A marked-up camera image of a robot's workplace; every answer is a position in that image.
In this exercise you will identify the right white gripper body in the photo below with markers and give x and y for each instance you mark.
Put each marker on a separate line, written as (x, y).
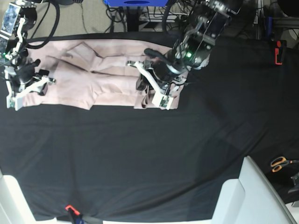
(21, 81)

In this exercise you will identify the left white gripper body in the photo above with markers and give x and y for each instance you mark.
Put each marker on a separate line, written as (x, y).
(165, 75)

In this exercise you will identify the pink T-shirt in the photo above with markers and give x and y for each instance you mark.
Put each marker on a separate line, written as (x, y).
(93, 72)

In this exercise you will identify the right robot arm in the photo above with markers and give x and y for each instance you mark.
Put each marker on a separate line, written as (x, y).
(19, 18)

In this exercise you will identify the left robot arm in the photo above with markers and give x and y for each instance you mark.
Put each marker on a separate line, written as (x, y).
(206, 22)

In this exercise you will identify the black stand pole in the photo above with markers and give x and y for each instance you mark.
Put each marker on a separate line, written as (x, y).
(132, 15)

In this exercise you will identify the blue box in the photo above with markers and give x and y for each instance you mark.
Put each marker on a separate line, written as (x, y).
(136, 3)

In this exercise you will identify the white chair left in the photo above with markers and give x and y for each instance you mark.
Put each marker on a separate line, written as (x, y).
(14, 208)

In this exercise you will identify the white chair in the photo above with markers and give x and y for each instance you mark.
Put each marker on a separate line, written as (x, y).
(250, 199)
(14, 208)

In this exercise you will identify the red black clamp bottom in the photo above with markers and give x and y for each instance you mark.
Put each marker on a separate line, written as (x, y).
(75, 216)

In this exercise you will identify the red black clamp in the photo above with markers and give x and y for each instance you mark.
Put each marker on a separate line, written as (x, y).
(75, 216)
(280, 50)

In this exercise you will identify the red black clamp right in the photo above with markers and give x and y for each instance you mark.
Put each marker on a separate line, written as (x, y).
(280, 50)

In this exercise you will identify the white chair right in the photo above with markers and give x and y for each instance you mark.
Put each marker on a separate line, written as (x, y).
(250, 199)

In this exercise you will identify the orange handled scissors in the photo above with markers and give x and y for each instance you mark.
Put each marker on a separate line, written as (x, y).
(280, 162)

